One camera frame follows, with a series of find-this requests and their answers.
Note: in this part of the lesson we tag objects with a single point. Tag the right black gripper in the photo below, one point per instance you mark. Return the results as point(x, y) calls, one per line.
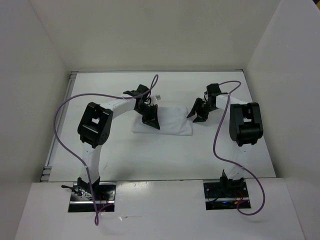
point(197, 106)

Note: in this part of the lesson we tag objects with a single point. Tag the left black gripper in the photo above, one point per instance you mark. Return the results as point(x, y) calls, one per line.
point(152, 120)

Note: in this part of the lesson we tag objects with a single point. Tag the white skirt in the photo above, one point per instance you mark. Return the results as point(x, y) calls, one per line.
point(172, 121)

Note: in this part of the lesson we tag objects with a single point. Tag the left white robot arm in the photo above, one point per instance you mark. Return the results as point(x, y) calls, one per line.
point(95, 126)

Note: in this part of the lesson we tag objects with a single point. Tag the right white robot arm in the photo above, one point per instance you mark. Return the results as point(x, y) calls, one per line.
point(245, 125)

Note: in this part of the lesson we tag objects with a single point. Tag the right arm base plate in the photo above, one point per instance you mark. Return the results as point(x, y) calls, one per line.
point(217, 199)

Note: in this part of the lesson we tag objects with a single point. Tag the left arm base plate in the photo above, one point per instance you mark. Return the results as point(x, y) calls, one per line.
point(81, 201)

